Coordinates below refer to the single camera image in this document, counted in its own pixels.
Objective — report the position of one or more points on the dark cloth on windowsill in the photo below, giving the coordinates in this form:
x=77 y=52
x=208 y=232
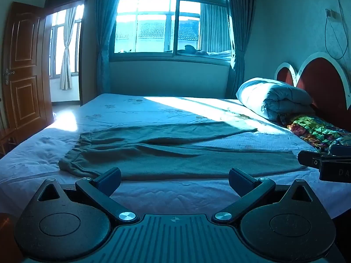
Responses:
x=192 y=48

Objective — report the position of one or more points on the colourful patterned cloth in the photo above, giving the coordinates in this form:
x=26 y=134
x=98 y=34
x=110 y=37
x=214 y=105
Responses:
x=315 y=131

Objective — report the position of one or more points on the red white arched headboard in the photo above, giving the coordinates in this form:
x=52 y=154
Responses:
x=323 y=82

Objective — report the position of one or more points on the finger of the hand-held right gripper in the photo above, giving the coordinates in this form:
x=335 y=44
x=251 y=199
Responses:
x=308 y=159

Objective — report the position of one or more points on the bed with pale sheet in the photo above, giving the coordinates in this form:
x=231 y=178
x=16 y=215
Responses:
x=192 y=109

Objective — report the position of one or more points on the pale hallway curtain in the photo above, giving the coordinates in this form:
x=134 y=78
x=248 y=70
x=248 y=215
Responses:
x=67 y=52

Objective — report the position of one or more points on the grey-green pants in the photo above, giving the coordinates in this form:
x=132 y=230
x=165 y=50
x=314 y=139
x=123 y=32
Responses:
x=175 y=153

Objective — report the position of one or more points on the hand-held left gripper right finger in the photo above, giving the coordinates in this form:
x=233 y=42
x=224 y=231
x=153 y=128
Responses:
x=239 y=181

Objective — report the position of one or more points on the large bedroom window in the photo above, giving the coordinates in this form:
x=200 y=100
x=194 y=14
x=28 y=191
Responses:
x=172 y=16

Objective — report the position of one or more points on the dark long curtain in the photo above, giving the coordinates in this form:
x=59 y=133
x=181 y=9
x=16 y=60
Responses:
x=105 y=33
x=240 y=19

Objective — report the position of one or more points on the brown wooden door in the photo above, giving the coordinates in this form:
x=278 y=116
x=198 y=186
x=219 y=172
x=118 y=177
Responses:
x=24 y=68

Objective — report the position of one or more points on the hallway window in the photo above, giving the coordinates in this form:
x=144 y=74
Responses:
x=56 y=43

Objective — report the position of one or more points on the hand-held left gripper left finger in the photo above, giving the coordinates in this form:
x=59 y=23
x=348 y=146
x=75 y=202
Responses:
x=109 y=180

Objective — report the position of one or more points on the wall socket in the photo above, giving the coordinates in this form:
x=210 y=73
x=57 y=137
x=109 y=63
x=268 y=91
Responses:
x=333 y=14

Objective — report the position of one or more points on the folded white grey duvet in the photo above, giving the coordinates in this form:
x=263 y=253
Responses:
x=271 y=97

